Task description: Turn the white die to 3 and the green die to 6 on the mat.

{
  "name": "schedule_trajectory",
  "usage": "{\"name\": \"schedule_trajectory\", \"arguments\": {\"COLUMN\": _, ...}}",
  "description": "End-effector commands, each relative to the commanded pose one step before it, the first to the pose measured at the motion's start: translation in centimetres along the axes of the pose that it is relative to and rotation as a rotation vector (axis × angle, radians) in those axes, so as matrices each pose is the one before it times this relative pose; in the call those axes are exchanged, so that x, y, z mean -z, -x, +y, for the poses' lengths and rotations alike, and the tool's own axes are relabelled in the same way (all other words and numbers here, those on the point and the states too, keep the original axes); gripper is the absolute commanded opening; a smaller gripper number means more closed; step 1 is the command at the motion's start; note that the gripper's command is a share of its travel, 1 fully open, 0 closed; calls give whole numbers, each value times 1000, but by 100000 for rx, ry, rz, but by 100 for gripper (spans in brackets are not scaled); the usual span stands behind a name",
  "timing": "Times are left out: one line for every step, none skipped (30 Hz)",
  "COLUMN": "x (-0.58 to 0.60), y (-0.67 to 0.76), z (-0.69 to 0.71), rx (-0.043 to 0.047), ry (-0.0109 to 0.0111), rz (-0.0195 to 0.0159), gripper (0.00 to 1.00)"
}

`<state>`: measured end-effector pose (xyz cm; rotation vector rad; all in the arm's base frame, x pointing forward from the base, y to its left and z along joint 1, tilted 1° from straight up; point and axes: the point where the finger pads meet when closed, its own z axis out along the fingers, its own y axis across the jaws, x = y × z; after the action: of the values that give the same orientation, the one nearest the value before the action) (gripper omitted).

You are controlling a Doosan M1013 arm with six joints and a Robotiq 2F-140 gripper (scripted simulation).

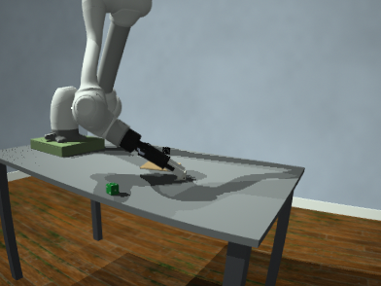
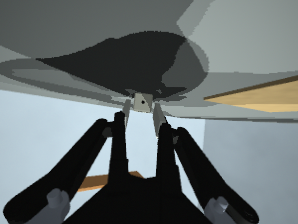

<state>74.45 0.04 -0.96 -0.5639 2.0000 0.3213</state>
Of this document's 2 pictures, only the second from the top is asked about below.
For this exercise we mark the tan rectangular mat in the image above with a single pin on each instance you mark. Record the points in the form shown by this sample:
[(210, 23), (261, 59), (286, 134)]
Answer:
[(275, 96)]

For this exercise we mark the white die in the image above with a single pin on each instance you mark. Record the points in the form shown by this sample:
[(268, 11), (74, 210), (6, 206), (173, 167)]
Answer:
[(142, 102)]

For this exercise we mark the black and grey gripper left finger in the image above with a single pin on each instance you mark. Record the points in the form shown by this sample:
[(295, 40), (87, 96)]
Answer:
[(47, 201)]

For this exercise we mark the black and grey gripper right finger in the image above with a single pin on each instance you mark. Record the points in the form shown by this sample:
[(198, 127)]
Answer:
[(221, 204)]

